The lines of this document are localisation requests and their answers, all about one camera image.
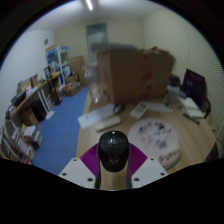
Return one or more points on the black pen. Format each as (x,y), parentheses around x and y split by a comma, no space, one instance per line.
(191,119)

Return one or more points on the black computer mouse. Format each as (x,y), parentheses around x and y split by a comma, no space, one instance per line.
(113,151)

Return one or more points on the stack of books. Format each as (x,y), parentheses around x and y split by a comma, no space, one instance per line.
(32,136)

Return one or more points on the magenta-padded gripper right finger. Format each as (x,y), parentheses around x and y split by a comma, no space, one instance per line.
(148,171)

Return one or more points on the black monitor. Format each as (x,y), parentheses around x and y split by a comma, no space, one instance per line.
(194,87)

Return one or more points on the ceiling light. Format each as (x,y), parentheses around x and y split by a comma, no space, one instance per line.
(89,4)

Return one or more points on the cluttered wooden desk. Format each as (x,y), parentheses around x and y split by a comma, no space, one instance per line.
(26,96)

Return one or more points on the white printed mouse pad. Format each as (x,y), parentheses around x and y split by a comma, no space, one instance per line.
(156,138)

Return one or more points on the white paper sheet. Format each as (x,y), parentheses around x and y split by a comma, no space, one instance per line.
(93,116)
(160,107)

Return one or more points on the black computer tower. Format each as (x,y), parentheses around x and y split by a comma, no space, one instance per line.
(39,110)

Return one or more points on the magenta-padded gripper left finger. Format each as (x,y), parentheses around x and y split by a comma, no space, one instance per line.
(78,173)

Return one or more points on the open cardboard box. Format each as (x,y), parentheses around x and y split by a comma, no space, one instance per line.
(71,90)

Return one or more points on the large clear water jug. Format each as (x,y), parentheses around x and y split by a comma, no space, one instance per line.
(90,75)

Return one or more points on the black stand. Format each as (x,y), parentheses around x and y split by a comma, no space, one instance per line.
(53,86)

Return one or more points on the round wall clock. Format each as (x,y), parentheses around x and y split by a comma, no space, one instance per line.
(46,41)

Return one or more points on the large brown cardboard box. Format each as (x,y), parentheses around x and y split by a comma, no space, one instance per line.
(133,75)

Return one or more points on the stacked cardboard boxes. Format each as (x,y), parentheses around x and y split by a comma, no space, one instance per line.
(77,66)

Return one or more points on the book shelf unit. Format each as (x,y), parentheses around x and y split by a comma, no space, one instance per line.
(15,143)

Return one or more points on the clear glass jar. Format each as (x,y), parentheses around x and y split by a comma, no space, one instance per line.
(96,93)

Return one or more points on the blue white display cabinet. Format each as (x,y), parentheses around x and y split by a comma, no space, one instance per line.
(57,63)

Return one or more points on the small black object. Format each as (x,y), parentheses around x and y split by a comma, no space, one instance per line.
(118,108)

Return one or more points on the white notebook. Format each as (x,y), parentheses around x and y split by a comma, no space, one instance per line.
(191,107)

